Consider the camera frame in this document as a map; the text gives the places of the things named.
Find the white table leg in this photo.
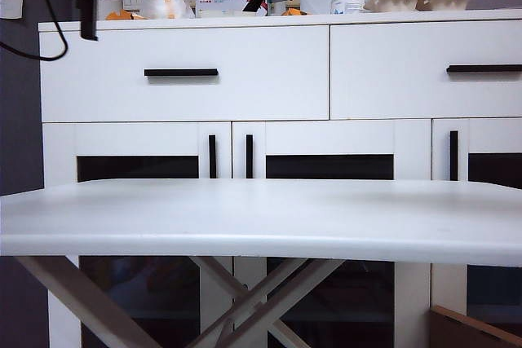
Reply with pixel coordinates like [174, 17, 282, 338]
[187, 258, 347, 348]
[14, 257, 162, 348]
[189, 257, 313, 348]

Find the brown cardboard sheet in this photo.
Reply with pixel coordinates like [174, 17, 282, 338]
[428, 305, 522, 348]

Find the cream egg carton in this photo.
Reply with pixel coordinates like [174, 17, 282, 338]
[364, 0, 478, 13]

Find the white box with red print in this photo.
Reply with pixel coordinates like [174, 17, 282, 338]
[195, 0, 270, 19]

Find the black vertical door handle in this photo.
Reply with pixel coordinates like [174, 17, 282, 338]
[246, 134, 254, 180]
[208, 134, 218, 180]
[449, 130, 459, 182]

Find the white sideboard cabinet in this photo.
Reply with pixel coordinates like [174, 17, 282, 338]
[38, 8, 522, 348]

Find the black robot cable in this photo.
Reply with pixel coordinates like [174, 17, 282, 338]
[0, 0, 69, 62]

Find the white drawer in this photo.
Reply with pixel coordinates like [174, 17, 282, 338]
[39, 24, 330, 123]
[330, 20, 522, 121]

